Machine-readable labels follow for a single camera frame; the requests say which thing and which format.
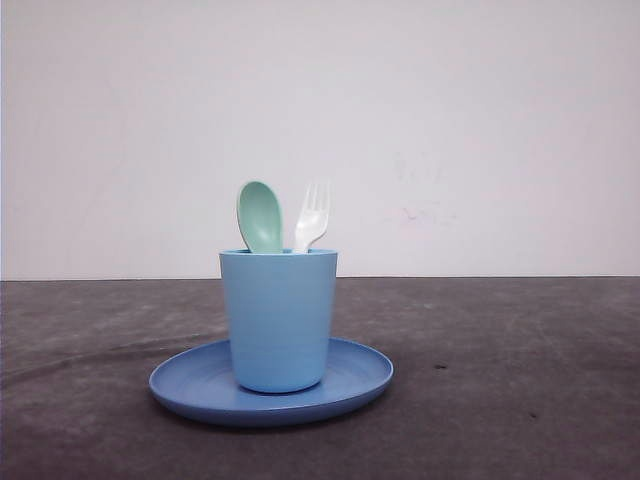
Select blue plastic plate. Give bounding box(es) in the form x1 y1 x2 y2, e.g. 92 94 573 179
149 337 394 428

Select light blue plastic cup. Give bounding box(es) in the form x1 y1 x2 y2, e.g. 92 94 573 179
219 249 338 393

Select white plastic fork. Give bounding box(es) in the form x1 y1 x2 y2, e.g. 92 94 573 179
293 181 330 254

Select mint green plastic spoon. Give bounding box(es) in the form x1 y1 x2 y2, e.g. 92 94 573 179
236 181 283 254

